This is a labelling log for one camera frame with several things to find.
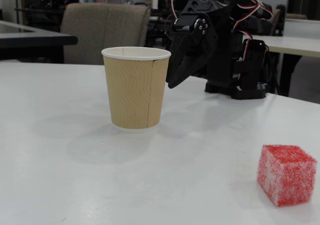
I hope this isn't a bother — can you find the black power cable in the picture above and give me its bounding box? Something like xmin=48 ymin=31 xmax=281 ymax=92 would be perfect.
xmin=267 ymin=51 xmax=281 ymax=95

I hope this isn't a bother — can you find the tan paper cup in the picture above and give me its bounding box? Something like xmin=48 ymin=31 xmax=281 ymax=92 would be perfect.
xmin=101 ymin=46 xmax=172 ymax=134

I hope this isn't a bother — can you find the dark framed background chair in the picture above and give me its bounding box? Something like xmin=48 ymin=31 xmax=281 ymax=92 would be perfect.
xmin=271 ymin=4 xmax=287 ymax=37

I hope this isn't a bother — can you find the gripper servo cable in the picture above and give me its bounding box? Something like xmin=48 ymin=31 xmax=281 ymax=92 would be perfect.
xmin=170 ymin=0 xmax=209 ymax=20

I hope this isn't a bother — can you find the arm servo cable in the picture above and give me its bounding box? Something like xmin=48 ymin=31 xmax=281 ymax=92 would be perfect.
xmin=231 ymin=0 xmax=273 ymax=33

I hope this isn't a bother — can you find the beige fabric chair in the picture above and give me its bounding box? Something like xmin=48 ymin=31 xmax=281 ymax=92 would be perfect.
xmin=60 ymin=2 xmax=152 ymax=66

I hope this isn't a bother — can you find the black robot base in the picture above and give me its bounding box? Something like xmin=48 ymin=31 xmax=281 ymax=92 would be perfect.
xmin=204 ymin=38 xmax=270 ymax=101

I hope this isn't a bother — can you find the black edged table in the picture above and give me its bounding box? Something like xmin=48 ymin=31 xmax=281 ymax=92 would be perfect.
xmin=0 ymin=19 xmax=79 ymax=62

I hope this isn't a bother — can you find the red foam cube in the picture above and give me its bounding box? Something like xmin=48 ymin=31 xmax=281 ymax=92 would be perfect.
xmin=256 ymin=144 xmax=318 ymax=208

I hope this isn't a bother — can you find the white table with dark legs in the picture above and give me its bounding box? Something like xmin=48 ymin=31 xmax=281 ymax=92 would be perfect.
xmin=251 ymin=34 xmax=320 ymax=98

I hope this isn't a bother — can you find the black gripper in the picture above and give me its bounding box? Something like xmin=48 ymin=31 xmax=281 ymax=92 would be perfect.
xmin=166 ymin=0 xmax=230 ymax=89

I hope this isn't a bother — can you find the base servo cable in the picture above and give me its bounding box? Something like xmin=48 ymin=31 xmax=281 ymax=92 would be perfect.
xmin=236 ymin=31 xmax=270 ymax=90

